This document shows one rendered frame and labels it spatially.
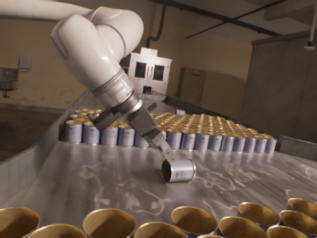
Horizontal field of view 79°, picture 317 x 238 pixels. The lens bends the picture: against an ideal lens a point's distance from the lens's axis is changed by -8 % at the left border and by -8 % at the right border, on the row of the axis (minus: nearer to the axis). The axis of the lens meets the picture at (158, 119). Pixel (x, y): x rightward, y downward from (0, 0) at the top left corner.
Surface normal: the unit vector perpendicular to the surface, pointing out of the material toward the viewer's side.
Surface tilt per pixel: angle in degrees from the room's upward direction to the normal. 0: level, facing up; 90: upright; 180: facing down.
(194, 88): 90
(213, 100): 90
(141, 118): 90
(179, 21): 90
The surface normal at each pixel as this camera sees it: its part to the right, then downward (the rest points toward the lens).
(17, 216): 0.38, 0.18
